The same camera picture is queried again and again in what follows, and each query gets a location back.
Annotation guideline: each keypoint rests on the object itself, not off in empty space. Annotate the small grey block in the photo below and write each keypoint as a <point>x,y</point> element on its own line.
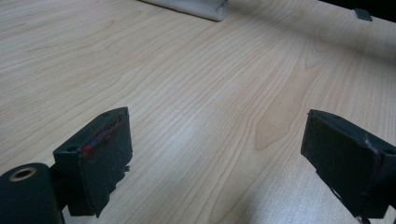
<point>362,14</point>

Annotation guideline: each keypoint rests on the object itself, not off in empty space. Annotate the lilac and white ski glove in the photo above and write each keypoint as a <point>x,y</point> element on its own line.
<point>199,7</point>

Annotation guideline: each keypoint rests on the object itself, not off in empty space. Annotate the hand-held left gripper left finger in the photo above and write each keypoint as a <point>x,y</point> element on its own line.
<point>102,155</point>

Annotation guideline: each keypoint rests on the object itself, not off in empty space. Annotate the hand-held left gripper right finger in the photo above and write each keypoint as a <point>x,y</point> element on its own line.
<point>345,161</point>

